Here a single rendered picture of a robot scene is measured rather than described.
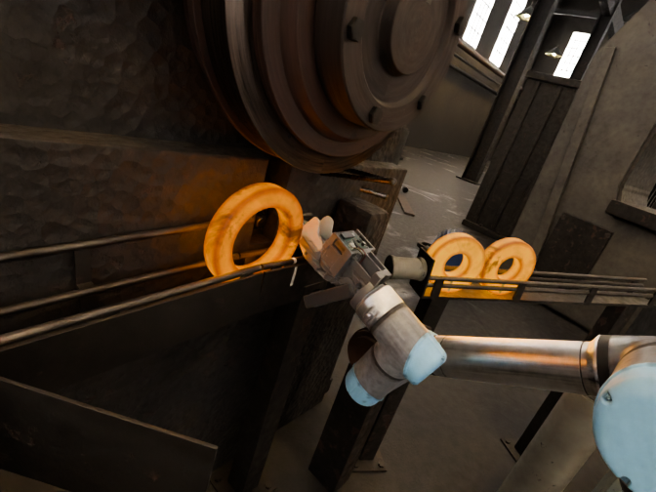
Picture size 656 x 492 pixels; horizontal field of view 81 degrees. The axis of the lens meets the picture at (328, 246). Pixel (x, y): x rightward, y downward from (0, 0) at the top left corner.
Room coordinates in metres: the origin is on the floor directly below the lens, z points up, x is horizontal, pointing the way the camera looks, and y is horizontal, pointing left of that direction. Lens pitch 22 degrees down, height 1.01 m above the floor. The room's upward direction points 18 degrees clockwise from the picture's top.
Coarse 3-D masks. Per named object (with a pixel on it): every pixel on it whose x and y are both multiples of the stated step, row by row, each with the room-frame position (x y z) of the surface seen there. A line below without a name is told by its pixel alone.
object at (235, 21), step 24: (216, 0) 0.48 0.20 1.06; (240, 0) 0.47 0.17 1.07; (216, 24) 0.49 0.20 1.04; (240, 24) 0.47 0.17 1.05; (216, 48) 0.50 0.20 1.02; (240, 48) 0.48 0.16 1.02; (216, 72) 0.52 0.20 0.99; (240, 72) 0.48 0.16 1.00; (240, 96) 0.49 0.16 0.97; (264, 96) 0.52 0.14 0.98; (240, 120) 0.56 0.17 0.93; (264, 120) 0.52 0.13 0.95; (288, 144) 0.57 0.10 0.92; (312, 168) 0.62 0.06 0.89; (336, 168) 0.67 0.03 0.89
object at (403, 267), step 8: (392, 256) 0.87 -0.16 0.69; (384, 264) 0.89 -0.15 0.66; (392, 264) 0.85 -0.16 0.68; (400, 264) 0.86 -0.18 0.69; (408, 264) 0.86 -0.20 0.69; (416, 264) 0.87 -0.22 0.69; (424, 264) 0.88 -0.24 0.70; (392, 272) 0.84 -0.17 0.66; (400, 272) 0.85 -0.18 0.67; (408, 272) 0.86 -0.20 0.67; (416, 272) 0.86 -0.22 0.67; (424, 272) 0.87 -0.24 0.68; (416, 280) 0.88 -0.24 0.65
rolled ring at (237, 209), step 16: (240, 192) 0.56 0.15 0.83; (256, 192) 0.56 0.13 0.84; (272, 192) 0.58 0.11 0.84; (288, 192) 0.61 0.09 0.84; (224, 208) 0.53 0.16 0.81; (240, 208) 0.53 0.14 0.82; (256, 208) 0.56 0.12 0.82; (288, 208) 0.62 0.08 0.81; (224, 224) 0.52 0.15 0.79; (240, 224) 0.54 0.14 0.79; (288, 224) 0.63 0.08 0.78; (208, 240) 0.52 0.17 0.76; (224, 240) 0.52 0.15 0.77; (288, 240) 0.64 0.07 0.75; (208, 256) 0.52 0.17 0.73; (224, 256) 0.52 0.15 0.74; (272, 256) 0.63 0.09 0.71; (288, 256) 0.64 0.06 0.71; (224, 272) 0.53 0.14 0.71; (256, 272) 0.59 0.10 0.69
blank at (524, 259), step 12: (504, 240) 0.97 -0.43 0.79; (516, 240) 0.97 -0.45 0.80; (492, 252) 0.94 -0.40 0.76; (504, 252) 0.95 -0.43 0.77; (516, 252) 0.96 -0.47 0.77; (528, 252) 0.97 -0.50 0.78; (492, 264) 0.94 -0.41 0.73; (516, 264) 0.99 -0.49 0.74; (528, 264) 0.98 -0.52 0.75; (480, 276) 0.94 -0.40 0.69; (492, 276) 0.95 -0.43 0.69; (504, 276) 0.98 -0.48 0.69; (516, 276) 0.97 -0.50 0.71; (528, 276) 0.99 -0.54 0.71
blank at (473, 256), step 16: (448, 240) 0.90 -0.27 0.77; (464, 240) 0.90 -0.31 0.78; (432, 256) 0.88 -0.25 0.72; (448, 256) 0.90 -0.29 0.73; (464, 256) 0.94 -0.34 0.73; (480, 256) 0.93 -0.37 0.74; (432, 272) 0.89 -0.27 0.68; (448, 272) 0.93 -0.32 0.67; (464, 272) 0.92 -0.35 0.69; (448, 288) 0.91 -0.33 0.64
